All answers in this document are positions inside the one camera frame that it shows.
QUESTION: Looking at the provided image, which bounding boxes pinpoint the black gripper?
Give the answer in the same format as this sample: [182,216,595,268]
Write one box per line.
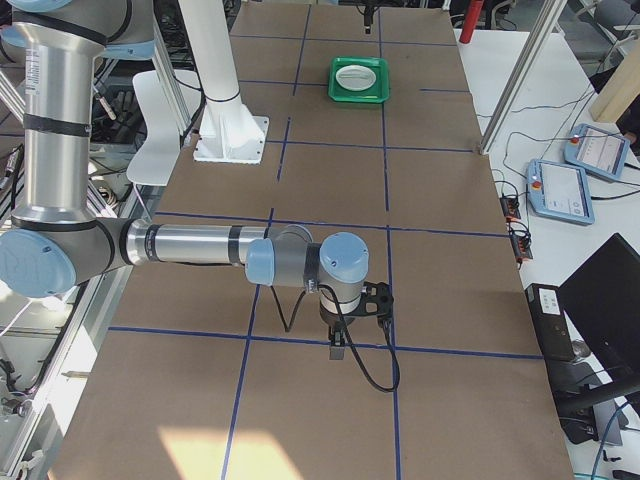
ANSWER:
[320,305,355,361]

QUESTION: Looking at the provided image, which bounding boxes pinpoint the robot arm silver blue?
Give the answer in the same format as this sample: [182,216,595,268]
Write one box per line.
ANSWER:
[1,1,371,355]

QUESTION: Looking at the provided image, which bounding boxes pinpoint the black desktop box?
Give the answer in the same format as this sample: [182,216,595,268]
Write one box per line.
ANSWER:
[525,283,575,362]

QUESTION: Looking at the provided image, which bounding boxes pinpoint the orange black electronics module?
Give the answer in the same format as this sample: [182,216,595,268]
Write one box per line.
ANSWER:
[499,195,521,221]

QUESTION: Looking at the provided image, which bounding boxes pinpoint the green plastic tray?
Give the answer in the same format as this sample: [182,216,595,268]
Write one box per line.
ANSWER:
[328,56,390,104]

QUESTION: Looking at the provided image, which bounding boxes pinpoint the white curved chair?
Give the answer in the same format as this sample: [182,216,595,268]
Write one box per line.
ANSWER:
[126,70,193,186]

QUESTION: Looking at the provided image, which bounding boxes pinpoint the white round plate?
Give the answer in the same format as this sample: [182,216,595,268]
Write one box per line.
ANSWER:
[335,64,377,92]

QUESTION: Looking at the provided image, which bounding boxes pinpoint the near blue teach pendant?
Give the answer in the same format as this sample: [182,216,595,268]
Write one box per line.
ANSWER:
[527,159,595,225]

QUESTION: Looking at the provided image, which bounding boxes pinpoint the blue teach pendant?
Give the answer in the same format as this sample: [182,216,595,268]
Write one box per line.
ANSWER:
[527,159,595,225]
[564,123,630,182]

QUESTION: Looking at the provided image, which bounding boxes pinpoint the black computer monitor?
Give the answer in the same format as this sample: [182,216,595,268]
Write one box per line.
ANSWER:
[559,233,639,380]

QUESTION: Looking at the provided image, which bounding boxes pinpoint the far blue teach pendant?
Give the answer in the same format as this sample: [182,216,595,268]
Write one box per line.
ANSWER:
[564,123,630,182]

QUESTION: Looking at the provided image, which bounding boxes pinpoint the red cylinder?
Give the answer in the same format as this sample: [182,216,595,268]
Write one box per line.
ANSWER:
[459,0,484,44]

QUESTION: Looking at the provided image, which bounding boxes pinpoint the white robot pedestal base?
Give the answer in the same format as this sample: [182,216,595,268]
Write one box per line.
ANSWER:
[179,0,269,165]

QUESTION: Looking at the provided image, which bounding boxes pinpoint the aluminium frame post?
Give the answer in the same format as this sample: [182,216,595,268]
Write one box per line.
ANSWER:
[478,0,567,155]

